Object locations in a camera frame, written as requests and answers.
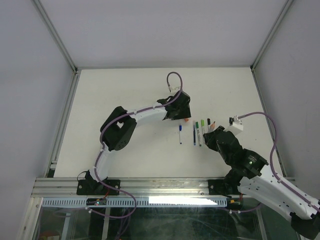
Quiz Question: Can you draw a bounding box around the orange tip marker pen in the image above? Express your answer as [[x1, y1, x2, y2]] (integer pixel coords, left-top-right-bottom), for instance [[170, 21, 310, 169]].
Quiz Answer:
[[209, 121, 216, 131]]

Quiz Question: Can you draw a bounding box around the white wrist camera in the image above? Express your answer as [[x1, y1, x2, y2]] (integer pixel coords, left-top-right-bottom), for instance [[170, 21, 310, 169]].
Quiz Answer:
[[169, 86, 181, 95], [224, 115, 244, 136]]

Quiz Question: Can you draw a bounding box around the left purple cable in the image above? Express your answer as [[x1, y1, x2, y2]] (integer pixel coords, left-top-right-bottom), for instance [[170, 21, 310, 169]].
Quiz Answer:
[[92, 71, 184, 201]]

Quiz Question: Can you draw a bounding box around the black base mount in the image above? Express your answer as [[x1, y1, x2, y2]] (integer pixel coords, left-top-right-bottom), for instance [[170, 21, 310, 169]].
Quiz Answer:
[[207, 179, 233, 197], [76, 179, 120, 196]]

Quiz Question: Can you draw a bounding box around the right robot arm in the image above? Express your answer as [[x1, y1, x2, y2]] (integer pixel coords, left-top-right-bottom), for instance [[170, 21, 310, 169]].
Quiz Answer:
[[203, 126, 320, 240]]

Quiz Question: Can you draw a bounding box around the blue gel pen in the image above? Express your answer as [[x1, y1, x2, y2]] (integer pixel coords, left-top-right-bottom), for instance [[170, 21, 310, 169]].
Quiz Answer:
[[192, 126, 197, 146]]

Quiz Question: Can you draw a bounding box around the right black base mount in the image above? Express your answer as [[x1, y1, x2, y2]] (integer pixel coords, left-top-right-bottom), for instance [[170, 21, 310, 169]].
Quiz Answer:
[[207, 179, 233, 197]]

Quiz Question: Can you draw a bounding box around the white pen dark green end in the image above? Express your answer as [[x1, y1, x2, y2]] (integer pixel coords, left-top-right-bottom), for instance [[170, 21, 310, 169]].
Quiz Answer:
[[196, 128, 202, 147]]

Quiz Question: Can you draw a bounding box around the white slotted cable duct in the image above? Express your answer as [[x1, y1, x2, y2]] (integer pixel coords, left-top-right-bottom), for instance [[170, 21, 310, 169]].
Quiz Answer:
[[42, 196, 227, 208]]

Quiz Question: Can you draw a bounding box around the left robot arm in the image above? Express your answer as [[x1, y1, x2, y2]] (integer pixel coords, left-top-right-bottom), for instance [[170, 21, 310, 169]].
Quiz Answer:
[[87, 91, 191, 195]]

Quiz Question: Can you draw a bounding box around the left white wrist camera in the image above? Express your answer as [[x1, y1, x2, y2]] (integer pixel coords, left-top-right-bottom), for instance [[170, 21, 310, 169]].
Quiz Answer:
[[169, 86, 181, 95]]

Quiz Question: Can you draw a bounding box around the aluminium mounting rail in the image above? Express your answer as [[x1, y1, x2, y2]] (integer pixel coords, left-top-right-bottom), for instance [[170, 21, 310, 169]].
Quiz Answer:
[[31, 176, 301, 198]]

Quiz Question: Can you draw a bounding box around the white pen light green end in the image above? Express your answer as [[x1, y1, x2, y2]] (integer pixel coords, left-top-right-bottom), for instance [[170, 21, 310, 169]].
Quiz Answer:
[[201, 124, 206, 145]]

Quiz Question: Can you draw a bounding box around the white pen black end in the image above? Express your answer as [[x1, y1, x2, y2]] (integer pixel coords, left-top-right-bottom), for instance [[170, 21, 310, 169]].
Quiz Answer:
[[207, 118, 211, 132]]

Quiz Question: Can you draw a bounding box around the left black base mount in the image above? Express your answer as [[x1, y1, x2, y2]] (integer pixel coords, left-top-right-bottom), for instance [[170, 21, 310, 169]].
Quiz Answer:
[[76, 179, 120, 196]]

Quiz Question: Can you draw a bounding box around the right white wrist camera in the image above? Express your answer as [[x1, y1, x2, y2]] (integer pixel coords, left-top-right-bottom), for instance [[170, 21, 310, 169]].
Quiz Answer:
[[224, 115, 244, 136]]

